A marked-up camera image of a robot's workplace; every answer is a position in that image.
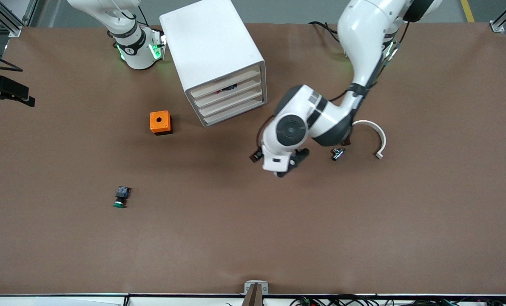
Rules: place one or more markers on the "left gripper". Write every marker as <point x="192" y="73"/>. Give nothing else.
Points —
<point x="255" y="156"/>

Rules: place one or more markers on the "white plastic drawer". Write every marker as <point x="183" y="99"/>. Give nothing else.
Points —
<point x="231" y="104"/>
<point x="229" y="95"/>
<point x="234" y="113"/>
<point x="225" y="81"/>

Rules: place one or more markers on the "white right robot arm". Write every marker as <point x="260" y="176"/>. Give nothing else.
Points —
<point x="108" y="12"/>

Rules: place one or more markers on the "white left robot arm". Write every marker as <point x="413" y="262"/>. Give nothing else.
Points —
<point x="363" y="34"/>

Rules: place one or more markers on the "white drawer cabinet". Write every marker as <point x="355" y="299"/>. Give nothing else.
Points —
<point x="210" y="42"/>

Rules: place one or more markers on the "green mushroom push button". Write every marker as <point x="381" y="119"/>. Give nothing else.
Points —
<point x="121" y="197"/>

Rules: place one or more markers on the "small black metal part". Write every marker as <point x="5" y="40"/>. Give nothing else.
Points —
<point x="337" y="153"/>

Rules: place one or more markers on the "brown table cover sheet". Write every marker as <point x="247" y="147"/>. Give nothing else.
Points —
<point x="253" y="233"/>

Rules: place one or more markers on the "white curved plastic arc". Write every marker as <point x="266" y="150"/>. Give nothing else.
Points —
<point x="380" y="134"/>

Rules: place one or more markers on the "orange button enclosure box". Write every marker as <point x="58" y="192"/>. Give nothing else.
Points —
<point x="159" y="121"/>

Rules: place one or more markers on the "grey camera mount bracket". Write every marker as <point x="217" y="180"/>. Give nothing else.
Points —
<point x="256" y="293"/>

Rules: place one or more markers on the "black clamp mount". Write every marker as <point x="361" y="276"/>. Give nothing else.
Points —
<point x="6" y="91"/>

